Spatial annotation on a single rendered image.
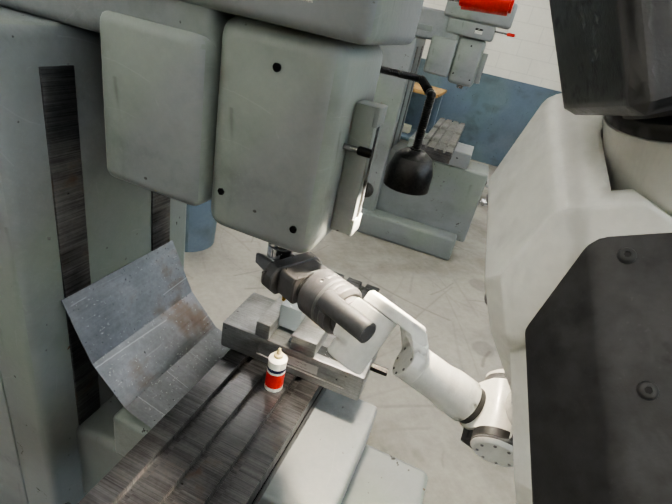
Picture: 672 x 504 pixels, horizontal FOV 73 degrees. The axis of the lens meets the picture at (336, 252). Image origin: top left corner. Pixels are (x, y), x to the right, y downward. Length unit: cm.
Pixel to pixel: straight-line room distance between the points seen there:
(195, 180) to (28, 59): 29
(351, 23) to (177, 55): 26
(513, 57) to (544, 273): 694
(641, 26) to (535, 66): 698
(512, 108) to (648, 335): 699
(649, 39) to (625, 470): 17
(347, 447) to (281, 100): 75
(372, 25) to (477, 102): 666
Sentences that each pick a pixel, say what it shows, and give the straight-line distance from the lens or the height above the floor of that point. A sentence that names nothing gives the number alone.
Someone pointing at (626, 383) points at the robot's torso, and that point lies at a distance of 24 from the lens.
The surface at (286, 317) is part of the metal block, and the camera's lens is 106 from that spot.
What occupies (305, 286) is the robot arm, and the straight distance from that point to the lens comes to 75.
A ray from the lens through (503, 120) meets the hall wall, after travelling 724.
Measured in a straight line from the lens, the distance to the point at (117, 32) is 78.
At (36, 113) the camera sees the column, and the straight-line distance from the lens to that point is 88.
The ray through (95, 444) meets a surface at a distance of 126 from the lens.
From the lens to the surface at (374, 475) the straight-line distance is 122.
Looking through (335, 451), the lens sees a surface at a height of 83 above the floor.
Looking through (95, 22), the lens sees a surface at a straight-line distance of 83.
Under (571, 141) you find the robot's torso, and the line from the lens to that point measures 29.
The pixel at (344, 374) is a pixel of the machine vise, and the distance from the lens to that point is 103.
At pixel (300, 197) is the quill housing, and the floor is 141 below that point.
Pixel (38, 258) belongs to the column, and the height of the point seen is 118.
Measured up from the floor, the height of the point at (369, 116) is 153.
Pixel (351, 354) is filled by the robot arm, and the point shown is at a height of 122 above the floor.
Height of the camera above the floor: 167
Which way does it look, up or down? 28 degrees down
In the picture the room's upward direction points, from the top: 12 degrees clockwise
